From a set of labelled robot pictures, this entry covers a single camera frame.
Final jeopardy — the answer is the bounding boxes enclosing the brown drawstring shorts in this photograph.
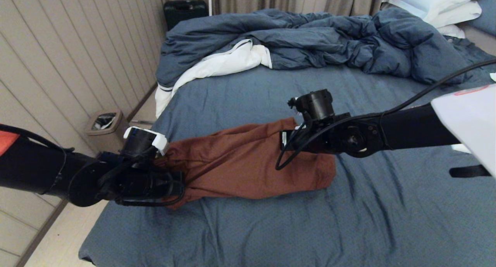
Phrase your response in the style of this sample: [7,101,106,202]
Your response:
[155,118,337,210]

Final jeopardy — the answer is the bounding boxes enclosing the bronze trash bin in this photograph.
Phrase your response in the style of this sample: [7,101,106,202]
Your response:
[85,111,131,154]

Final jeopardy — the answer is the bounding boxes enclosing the black bin liner bag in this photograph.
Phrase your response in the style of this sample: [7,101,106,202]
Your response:
[93,113,117,130]

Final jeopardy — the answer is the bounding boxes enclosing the blue bed sheet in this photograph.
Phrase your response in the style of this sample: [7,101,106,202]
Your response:
[78,38,496,267]

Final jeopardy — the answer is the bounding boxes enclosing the crumpled blue duvet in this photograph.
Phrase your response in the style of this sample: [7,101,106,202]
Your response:
[157,7,475,91]

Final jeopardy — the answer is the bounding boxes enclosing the black suitcase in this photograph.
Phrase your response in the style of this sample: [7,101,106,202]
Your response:
[163,0,208,31]

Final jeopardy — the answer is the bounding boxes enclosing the beige headboard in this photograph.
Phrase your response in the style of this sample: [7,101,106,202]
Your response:
[456,24,496,57]

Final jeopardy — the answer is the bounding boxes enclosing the blue pillow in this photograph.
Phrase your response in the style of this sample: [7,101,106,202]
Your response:
[466,0,496,38]

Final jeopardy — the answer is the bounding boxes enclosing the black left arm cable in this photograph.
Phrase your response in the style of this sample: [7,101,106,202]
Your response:
[0,124,186,207]

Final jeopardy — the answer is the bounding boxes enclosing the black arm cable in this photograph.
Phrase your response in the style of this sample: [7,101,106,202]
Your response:
[0,124,186,207]
[276,59,496,171]

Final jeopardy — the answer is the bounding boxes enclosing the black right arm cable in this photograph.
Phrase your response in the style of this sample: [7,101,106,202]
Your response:
[276,59,496,171]

